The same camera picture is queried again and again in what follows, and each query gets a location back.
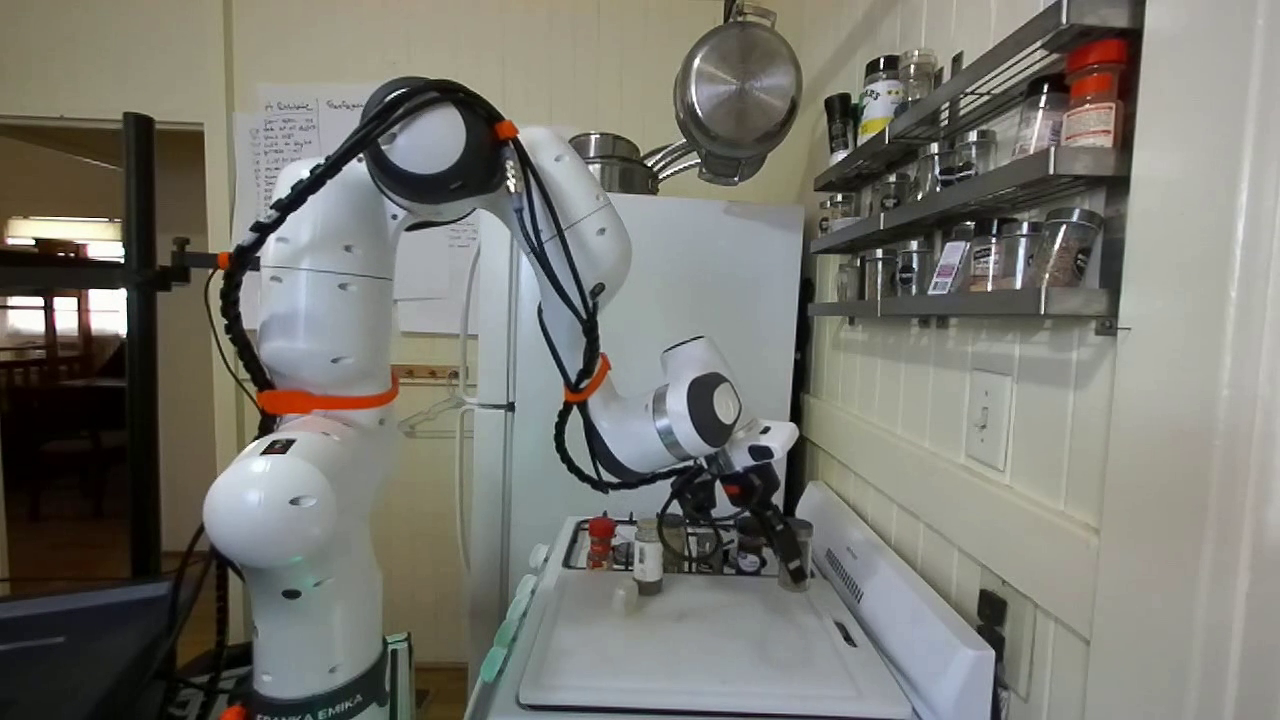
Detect steel hanging pan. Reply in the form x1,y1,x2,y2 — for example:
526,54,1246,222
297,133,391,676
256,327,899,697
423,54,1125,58
667,0,807,192

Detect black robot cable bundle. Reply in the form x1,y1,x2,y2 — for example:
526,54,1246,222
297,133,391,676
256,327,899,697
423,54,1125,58
211,77,731,563

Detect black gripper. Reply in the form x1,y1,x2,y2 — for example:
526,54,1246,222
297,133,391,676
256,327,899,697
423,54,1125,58
706,455,813,571

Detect white gas stove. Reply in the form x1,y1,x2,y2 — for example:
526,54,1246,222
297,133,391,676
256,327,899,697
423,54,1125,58
463,474,1004,720

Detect black wall plug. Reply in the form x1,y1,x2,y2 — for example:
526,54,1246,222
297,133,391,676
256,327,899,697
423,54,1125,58
971,584,1015,670

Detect white wall outlet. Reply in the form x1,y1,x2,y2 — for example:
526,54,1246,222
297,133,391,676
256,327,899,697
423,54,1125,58
959,368,1018,479

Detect dark sauce bottle black cap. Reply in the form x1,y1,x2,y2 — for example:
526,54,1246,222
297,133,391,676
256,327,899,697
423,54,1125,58
820,89,859,171

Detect yellow spice bottle grey lid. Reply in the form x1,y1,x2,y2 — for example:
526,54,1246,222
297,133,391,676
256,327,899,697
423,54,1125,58
658,510,693,576

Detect steel wall spice rack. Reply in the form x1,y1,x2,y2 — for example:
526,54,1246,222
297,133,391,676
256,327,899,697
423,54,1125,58
805,0,1146,336

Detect long orange velcro strap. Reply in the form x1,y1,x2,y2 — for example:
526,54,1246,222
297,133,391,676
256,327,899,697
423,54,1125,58
250,377,405,419

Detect wooden wall rail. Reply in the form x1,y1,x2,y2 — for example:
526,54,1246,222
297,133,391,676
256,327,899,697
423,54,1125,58
395,359,463,390

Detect white refrigerator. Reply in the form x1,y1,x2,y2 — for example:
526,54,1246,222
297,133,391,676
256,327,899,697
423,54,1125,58
463,180,807,670

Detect black stand pole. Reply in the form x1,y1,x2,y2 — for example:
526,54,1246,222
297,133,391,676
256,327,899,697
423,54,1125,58
118,112,167,584

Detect black horizontal bar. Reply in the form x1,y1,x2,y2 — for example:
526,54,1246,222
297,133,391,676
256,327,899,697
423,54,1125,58
0,244,222,296

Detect large jar white label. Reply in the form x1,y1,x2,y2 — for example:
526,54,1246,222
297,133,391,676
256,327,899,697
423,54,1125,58
857,53,906,147

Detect black lid spice bottle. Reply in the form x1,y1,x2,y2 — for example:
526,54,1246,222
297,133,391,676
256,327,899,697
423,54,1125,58
731,532,771,581

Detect white stove cover board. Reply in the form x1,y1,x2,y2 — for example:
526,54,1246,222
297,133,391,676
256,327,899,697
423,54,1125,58
512,563,921,720

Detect red spice jar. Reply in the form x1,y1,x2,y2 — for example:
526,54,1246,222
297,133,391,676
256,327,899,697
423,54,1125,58
1059,32,1140,150

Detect small red bottle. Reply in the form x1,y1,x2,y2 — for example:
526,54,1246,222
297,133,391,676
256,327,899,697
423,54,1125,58
583,510,619,571

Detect beige lid spice bottle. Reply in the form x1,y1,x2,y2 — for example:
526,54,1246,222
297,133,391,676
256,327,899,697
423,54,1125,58
626,515,667,600

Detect short orange velcro strap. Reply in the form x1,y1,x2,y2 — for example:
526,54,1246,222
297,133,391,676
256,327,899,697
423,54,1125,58
558,350,616,409

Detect dark laptop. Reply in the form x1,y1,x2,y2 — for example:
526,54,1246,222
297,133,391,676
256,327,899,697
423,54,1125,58
0,576,184,720

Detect white label spice jar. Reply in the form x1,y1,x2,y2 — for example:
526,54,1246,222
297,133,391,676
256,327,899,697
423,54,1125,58
922,227,977,299

